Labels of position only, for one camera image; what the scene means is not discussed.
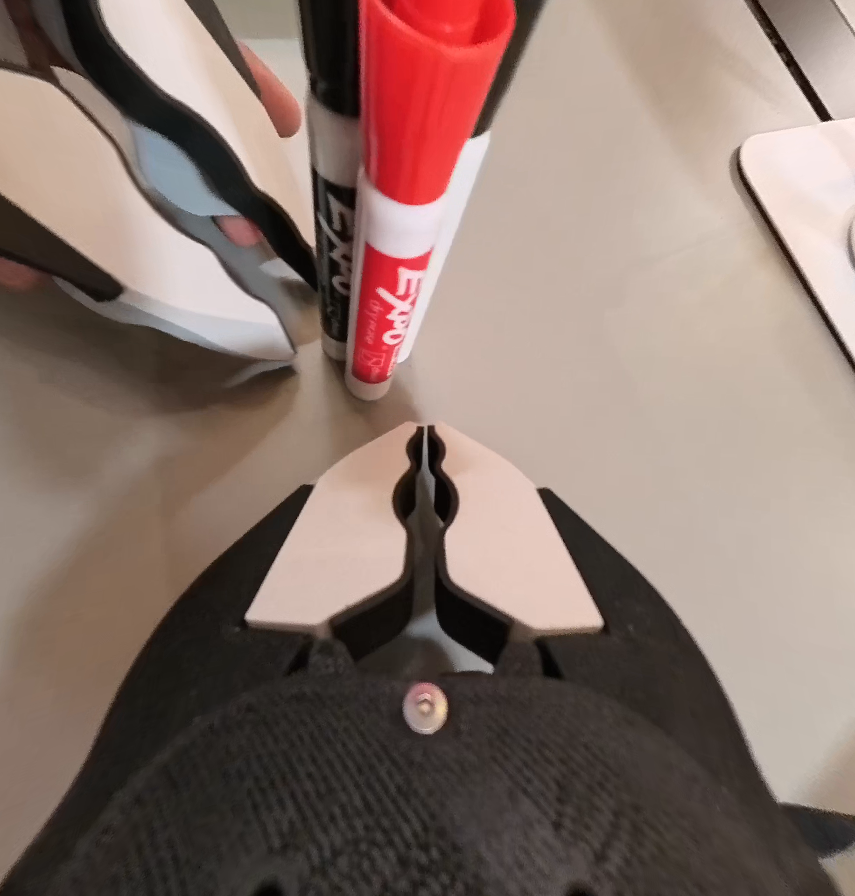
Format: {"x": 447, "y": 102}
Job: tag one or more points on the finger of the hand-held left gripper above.
{"x": 84, "y": 210}
{"x": 189, "y": 112}

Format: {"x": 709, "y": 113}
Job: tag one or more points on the paper in plastic sleeve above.
{"x": 840, "y": 49}

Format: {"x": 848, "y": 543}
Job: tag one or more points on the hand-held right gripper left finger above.
{"x": 329, "y": 553}

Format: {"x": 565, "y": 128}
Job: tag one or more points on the red dry erase marker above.
{"x": 413, "y": 140}

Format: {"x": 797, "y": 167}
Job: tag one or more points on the person's left hand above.
{"x": 277, "y": 98}

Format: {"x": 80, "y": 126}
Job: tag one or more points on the white stand base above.
{"x": 798, "y": 203}

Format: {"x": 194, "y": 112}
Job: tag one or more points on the black dry erase marker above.
{"x": 333, "y": 210}
{"x": 462, "y": 182}

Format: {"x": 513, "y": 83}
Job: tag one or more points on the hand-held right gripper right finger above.
{"x": 511, "y": 553}

